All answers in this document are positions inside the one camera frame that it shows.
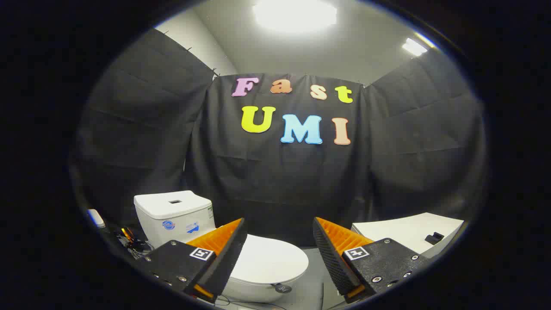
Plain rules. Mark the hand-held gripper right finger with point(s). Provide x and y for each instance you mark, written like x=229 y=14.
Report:
x=333 y=262

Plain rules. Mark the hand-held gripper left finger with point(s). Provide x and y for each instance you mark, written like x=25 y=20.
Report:
x=228 y=262

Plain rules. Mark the small black round tag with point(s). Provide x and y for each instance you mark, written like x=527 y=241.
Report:
x=283 y=288

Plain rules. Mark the white cabinet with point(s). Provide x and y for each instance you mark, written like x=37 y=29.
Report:
x=400 y=230

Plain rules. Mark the black backdrop cloth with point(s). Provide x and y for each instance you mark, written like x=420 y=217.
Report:
x=280 y=181

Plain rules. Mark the small white device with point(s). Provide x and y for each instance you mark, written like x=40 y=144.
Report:
x=96 y=218

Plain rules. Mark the small ceiling light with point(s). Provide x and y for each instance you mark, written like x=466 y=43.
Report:
x=414 y=46

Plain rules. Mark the large ceiling light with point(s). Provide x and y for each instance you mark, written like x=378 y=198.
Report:
x=295 y=15

